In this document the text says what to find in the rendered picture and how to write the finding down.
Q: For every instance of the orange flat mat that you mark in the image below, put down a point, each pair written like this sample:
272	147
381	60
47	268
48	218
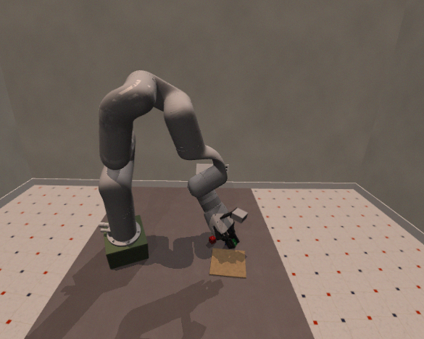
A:
229	263

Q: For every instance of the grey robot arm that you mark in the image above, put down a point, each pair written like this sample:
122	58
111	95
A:
140	93

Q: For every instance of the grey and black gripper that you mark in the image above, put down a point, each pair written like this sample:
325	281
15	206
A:
218	226

